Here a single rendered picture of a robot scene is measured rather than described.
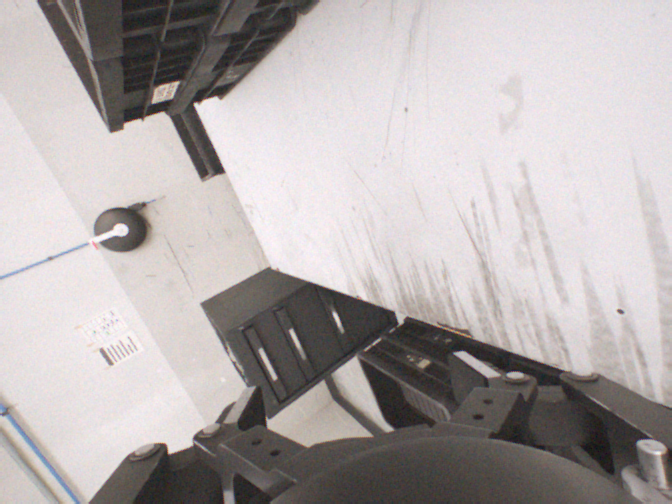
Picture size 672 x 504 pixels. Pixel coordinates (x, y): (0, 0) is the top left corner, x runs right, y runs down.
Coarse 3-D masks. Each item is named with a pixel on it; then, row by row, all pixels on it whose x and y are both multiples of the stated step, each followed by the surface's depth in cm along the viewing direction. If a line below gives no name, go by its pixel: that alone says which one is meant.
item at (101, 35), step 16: (64, 0) 29; (80, 0) 21; (96, 0) 21; (112, 0) 22; (80, 16) 23; (96, 16) 23; (112, 16) 24; (80, 32) 27; (96, 32) 25; (112, 32) 26; (96, 48) 28; (112, 48) 29
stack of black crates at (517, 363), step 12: (516, 360) 86; (528, 360) 84; (528, 372) 82; (540, 372) 81; (552, 372) 79; (540, 384) 78; (552, 384) 77; (564, 456) 88; (576, 456) 85; (588, 468) 83
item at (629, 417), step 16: (576, 384) 11; (592, 384) 11; (608, 384) 10; (576, 400) 11; (592, 400) 10; (608, 400) 10; (624, 400) 9; (640, 400) 9; (608, 416) 9; (624, 416) 9; (640, 416) 9; (656, 416) 8; (608, 432) 9; (624, 432) 9; (640, 432) 8; (656, 432) 8; (576, 448) 11; (592, 448) 11; (608, 448) 11; (624, 448) 9; (592, 464) 10; (608, 464) 10; (624, 464) 9
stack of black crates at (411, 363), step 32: (416, 320) 118; (384, 352) 110; (416, 352) 103; (448, 352) 99; (480, 352) 94; (512, 352) 90; (384, 384) 120; (416, 384) 90; (448, 384) 87; (384, 416) 121; (416, 416) 118; (448, 416) 81
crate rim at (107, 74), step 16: (48, 16) 58; (64, 48) 59; (96, 64) 32; (112, 64) 33; (80, 80) 61; (96, 80) 36; (112, 80) 36; (112, 96) 42; (112, 112) 49; (112, 128) 60
